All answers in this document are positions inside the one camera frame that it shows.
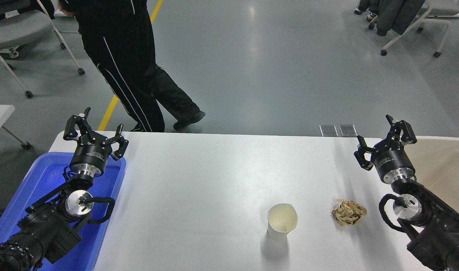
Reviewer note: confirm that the white paper cup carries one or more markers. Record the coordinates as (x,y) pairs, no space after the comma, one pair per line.
(280,231)

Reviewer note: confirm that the white frame office chair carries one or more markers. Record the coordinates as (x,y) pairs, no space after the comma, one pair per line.
(438,26)

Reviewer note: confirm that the grey office chair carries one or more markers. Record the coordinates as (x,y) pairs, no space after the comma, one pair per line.
(18,26)

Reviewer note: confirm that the blue plastic tray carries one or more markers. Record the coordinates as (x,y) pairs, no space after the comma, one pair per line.
(45,177)

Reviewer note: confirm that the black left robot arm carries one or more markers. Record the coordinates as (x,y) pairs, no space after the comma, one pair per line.
(45,229)

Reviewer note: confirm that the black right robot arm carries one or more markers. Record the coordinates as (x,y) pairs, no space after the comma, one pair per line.
(440,237)

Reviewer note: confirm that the large pale plastic bin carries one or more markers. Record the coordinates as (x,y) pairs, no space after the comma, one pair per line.
(447,169)

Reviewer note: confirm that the metal floor socket plate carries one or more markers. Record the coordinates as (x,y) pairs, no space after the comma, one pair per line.
(329,130)
(348,130)

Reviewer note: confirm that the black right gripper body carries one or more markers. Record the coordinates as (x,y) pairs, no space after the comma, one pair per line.
(393,160)

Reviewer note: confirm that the person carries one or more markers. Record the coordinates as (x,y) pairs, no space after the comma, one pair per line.
(120,45)
(364,4)

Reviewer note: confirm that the dark jacket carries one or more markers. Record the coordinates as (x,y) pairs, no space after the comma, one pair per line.
(397,15)

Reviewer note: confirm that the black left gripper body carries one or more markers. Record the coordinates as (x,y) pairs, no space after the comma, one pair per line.
(90,152)

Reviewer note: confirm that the crumpled tan paper ball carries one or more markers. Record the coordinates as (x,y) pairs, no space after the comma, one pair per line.
(348,214)

